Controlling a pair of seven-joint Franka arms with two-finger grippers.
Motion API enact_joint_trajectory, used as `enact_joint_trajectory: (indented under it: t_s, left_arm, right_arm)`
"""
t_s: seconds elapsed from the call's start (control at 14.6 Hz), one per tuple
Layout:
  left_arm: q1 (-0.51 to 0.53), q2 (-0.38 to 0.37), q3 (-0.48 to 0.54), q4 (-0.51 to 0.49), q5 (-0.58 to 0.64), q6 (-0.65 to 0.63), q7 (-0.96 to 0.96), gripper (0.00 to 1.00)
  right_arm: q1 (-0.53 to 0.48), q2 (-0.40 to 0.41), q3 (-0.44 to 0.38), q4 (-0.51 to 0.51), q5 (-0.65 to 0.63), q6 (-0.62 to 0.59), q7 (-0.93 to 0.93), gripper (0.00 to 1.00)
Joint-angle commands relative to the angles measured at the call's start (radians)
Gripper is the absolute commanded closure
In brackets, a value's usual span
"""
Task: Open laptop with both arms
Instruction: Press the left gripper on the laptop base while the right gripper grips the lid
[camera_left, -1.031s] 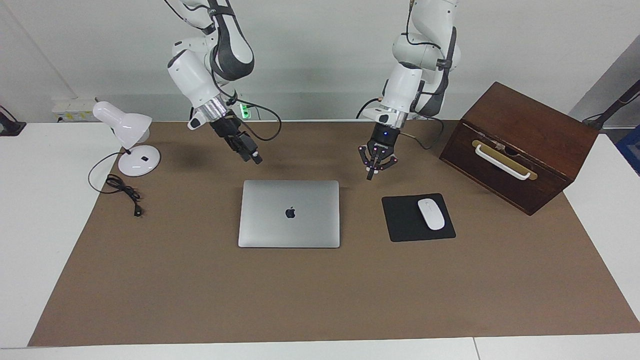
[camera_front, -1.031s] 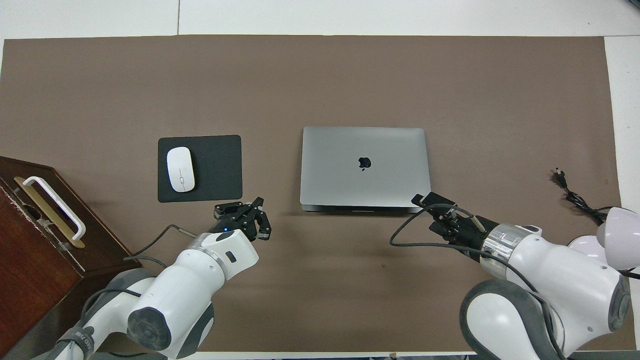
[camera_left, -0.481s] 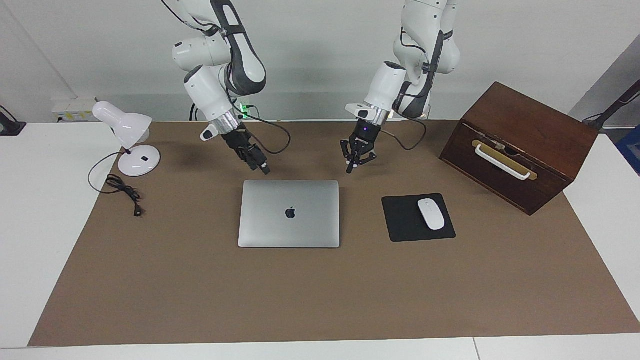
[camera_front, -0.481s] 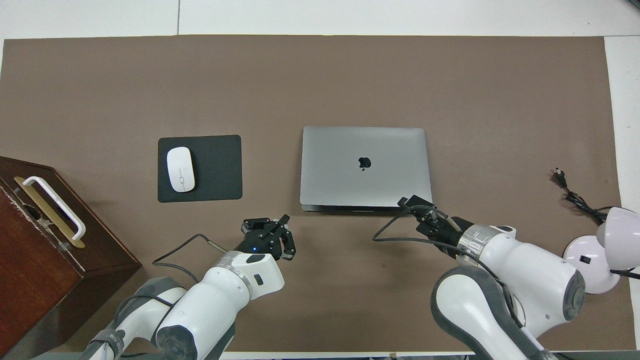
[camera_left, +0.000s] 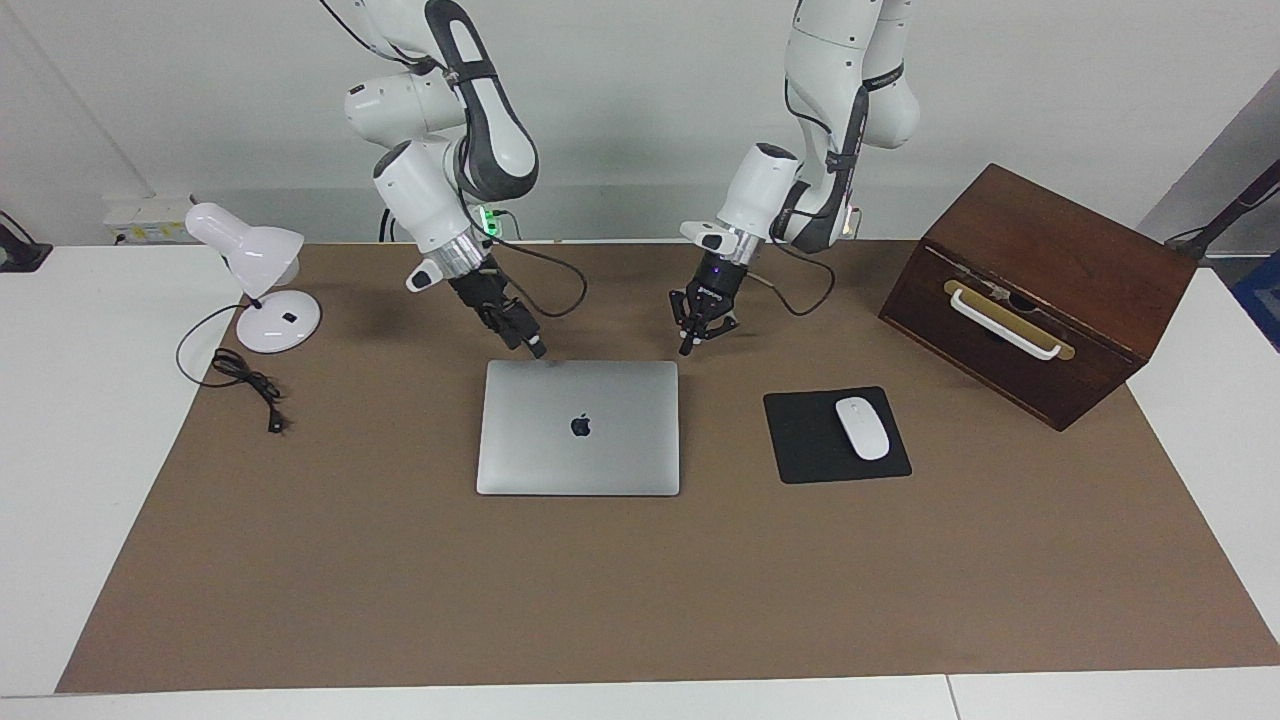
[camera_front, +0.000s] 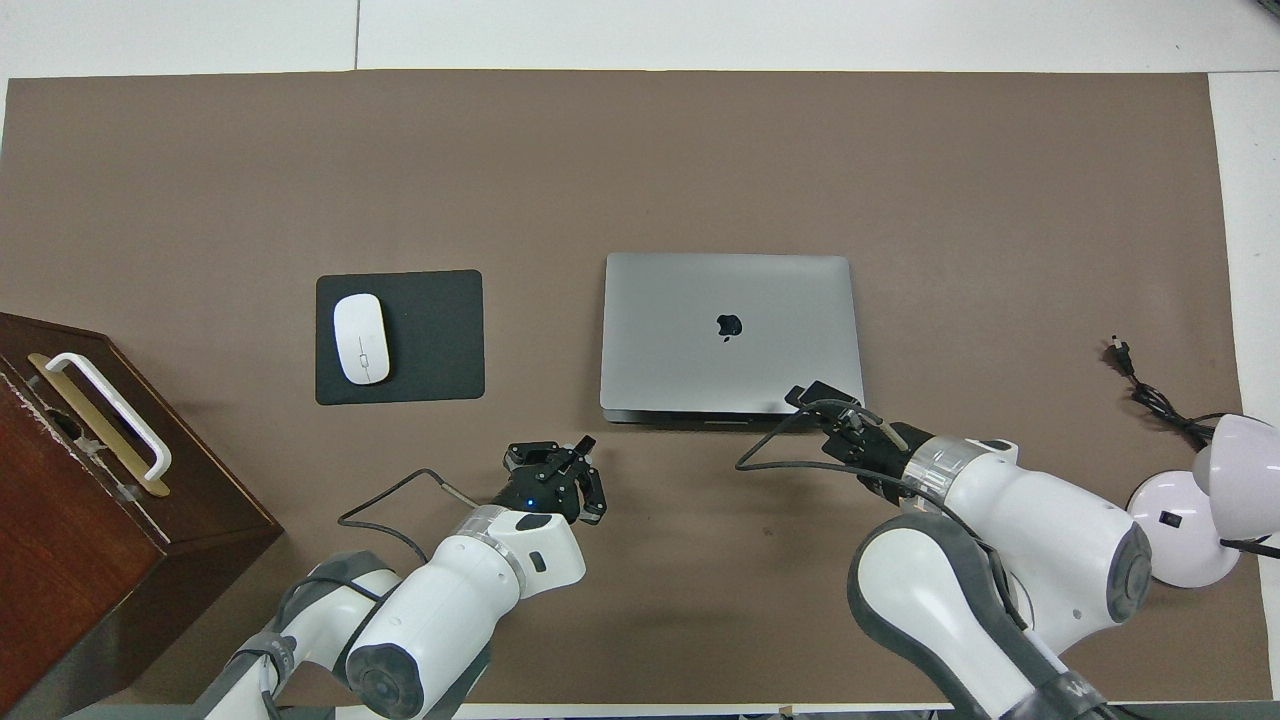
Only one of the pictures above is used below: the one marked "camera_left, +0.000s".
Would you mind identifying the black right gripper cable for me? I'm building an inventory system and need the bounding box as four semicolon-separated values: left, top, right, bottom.
320;0;588;319

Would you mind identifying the brown table mat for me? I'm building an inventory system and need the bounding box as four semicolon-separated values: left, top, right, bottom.
55;240;1280;694

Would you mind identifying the brass handle plate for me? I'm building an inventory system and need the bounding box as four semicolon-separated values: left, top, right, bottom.
943;279;1076;361

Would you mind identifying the white box handle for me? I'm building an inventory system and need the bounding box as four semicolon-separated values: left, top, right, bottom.
948;288;1063;361

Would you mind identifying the black lamp power cable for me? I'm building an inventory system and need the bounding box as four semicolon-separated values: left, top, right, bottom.
176;303;288;435

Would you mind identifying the blue object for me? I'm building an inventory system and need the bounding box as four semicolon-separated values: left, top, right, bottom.
1232;250;1280;353

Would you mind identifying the black stand pole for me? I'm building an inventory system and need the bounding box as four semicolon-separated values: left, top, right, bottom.
1165;158;1280;263

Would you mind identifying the dark brown wooden box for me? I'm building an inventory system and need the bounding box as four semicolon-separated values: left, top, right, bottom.
878;163;1199;432

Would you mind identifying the black mouse pad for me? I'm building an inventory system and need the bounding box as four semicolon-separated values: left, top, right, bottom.
763;386;913;485

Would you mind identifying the white desk lamp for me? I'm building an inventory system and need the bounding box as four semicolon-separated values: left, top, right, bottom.
185;203;323;354

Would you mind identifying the white computer mouse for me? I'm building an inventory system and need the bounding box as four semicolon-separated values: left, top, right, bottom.
835;397;891;462

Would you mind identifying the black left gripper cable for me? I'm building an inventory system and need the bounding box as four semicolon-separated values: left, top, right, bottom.
745;80;863;318

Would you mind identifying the black clamp mount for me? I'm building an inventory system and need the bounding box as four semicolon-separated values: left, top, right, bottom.
0;210;53;273

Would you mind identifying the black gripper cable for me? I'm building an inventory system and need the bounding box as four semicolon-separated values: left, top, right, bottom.
745;80;863;318
320;0;588;319

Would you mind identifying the silver apple laptop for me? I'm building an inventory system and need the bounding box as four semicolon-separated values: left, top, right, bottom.
476;360;681;498

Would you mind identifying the white wall power strip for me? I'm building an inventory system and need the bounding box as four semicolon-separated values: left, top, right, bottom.
103;196;193;247

